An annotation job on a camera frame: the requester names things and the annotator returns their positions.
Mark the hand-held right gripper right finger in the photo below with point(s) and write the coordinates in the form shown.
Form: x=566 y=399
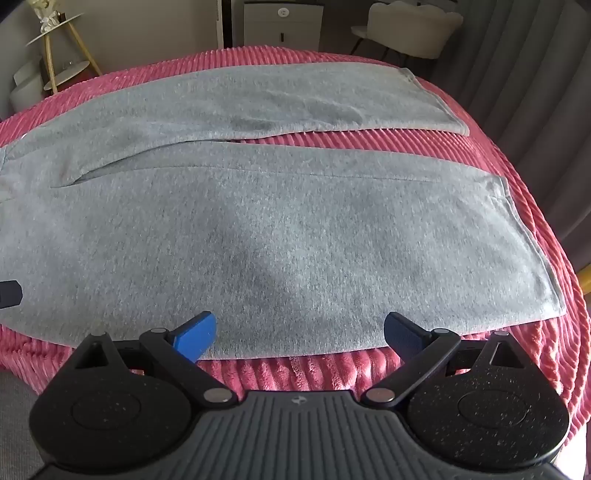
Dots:
x=402 y=336

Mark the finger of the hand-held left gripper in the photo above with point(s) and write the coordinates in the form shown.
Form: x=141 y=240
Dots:
x=10 y=293

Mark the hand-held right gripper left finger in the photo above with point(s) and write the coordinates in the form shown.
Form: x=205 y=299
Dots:
x=195 y=336

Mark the grey pants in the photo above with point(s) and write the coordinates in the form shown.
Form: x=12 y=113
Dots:
x=277 y=230

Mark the pink ribbed blanket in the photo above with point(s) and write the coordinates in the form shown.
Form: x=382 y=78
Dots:
x=286 y=374

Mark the white round stool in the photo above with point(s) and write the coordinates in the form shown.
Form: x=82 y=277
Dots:
x=27 y=90

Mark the gold-legged round side table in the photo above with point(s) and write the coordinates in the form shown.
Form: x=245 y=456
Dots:
x=51 y=31

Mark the white table ornament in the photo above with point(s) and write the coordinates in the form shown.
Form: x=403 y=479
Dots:
x=46 y=14

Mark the grey curtain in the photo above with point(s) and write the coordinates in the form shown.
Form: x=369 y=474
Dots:
x=531 y=69

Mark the white shell-back chair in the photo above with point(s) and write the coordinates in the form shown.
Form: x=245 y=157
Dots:
x=411 y=32

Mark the white standing panel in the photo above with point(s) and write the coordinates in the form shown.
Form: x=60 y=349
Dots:
x=223 y=23

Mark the small white cabinet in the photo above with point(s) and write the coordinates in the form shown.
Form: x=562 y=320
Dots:
x=281 y=27

